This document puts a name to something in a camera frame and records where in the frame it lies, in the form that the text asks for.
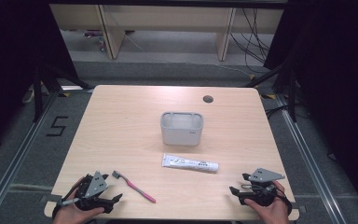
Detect white object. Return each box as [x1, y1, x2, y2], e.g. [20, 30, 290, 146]
[21, 88, 35, 105]

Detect grey plastic container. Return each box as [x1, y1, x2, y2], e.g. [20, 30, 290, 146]
[159, 111, 205, 147]

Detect person's right hand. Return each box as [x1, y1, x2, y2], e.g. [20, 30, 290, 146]
[243, 180, 291, 224]

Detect black wrist strap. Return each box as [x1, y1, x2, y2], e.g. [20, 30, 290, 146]
[276, 186, 294, 217]
[51, 199, 63, 219]

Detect aluminium floor rail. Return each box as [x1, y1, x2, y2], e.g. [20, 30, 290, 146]
[0, 91, 59, 224]
[274, 92, 349, 224]

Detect small colourful items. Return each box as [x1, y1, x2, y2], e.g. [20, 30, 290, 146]
[82, 29, 107, 52]

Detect black floor cable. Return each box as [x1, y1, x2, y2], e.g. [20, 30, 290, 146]
[265, 105, 291, 119]

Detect white toothpaste tube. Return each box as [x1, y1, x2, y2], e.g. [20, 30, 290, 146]
[161, 152, 220, 174]

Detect black metal stand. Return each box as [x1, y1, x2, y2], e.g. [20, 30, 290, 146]
[244, 61, 298, 123]
[32, 62, 93, 123]

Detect pink toothbrush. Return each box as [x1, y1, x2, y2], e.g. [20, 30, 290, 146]
[111, 170, 157, 204]

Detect black curtain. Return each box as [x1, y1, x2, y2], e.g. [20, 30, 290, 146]
[0, 0, 79, 157]
[263, 0, 358, 216]

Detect bundle of black cables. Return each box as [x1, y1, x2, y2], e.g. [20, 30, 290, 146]
[229, 7, 272, 75]

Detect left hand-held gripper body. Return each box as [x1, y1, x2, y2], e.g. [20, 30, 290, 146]
[57, 170, 115, 215]

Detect person's left hand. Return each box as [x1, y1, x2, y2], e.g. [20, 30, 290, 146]
[51, 176, 105, 224]

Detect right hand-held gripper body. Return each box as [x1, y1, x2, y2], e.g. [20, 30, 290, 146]
[241, 167, 286, 207]

